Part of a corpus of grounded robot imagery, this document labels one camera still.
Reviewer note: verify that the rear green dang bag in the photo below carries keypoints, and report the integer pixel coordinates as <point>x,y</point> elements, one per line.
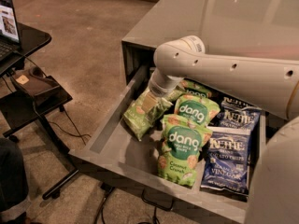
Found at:
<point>194,88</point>

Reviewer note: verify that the front blue kettle chip bag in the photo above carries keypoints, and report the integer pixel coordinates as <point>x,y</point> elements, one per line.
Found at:
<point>226,166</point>

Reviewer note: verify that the black laptop stand table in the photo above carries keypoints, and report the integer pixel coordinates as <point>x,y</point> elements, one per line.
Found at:
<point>20,110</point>

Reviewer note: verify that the green dang bag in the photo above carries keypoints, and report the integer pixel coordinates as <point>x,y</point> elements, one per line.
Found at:
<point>194,88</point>
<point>198,109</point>
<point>182,143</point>

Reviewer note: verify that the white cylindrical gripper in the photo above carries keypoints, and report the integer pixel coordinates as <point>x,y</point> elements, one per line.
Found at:
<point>158,89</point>

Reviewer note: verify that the grey counter cabinet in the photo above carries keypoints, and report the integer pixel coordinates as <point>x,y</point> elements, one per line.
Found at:
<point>242,28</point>

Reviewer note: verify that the black drawer handle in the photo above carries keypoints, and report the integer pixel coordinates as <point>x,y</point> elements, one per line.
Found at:
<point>158,199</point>

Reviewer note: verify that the blue kettle chip bag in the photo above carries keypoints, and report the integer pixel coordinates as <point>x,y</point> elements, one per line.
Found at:
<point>235,103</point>
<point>244,118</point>
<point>226,166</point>

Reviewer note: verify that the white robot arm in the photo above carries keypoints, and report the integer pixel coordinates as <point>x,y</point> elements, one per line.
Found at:
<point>269,84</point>

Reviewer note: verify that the black laptop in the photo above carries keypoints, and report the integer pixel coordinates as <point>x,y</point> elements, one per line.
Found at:
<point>10,40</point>

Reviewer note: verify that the front green dang bag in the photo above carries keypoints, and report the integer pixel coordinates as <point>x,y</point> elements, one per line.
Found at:
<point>182,143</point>

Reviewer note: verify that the brown pouch on shelf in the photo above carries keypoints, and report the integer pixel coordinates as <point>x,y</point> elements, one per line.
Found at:
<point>35,84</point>

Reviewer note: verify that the green jalapeno chip bag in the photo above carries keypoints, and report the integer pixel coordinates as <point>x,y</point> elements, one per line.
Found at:
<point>175,94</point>
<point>140,121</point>

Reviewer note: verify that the middle green dang bag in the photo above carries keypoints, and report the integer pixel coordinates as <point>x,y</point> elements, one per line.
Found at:
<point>198,109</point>

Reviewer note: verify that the open grey top drawer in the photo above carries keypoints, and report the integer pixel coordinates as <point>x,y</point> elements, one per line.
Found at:
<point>114,156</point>

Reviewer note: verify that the rear blue kettle chip bag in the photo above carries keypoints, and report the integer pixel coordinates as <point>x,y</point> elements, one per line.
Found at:
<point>235,103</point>

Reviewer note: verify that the person's leg in jeans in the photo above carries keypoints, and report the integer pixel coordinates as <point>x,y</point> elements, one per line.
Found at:
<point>13,184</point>

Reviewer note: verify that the middle blue kettle chip bag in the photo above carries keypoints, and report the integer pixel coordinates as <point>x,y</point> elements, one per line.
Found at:
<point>244,118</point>

